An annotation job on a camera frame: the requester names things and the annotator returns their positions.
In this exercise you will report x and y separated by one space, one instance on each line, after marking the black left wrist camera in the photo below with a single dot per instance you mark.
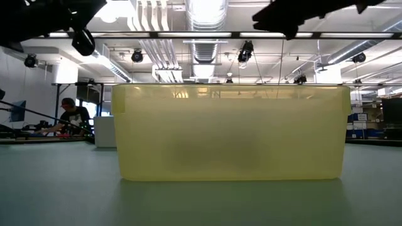
83 42

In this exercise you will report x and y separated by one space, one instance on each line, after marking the black cabinet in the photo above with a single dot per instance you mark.
392 111

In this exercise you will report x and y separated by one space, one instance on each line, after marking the blue storage shelf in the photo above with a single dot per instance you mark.
361 133

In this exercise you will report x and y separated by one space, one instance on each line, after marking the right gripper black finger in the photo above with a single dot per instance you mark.
279 12
289 27

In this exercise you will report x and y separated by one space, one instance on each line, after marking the white plastic bin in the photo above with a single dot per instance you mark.
105 132

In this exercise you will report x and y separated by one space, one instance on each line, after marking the translucent yellow plastic bin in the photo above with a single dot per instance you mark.
230 132

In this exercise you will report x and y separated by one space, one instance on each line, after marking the black metal frame stand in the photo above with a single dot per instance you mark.
57 94

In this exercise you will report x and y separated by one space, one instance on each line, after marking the silver ceiling duct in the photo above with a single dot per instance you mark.
205 50

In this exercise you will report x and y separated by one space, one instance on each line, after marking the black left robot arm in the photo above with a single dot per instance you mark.
12 25

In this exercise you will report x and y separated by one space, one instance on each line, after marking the person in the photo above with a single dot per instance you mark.
73 117

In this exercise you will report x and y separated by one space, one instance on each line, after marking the blue-screen monitor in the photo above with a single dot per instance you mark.
18 113

